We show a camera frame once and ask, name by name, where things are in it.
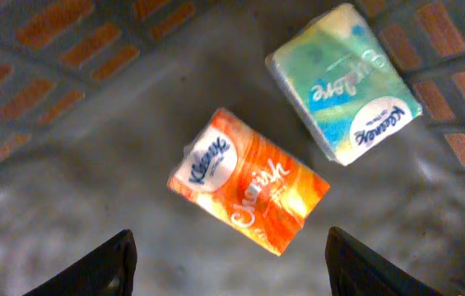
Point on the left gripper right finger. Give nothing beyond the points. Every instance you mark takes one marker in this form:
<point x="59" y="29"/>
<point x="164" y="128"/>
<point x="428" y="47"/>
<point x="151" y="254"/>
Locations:
<point x="355" y="269"/>

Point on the orange Kleenex tissue pack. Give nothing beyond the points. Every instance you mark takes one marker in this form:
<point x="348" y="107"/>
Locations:
<point x="244" y="180"/>

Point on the green Kleenex tissue pack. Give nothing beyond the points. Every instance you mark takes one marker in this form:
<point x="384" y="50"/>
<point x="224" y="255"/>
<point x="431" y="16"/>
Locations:
<point x="342" y="85"/>

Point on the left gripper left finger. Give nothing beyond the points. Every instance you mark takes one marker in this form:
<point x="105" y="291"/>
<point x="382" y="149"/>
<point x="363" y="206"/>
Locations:
<point x="107" y="270"/>

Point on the grey plastic mesh basket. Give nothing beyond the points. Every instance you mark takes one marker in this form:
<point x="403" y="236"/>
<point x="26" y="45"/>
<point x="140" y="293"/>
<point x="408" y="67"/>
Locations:
<point x="99" y="100"/>

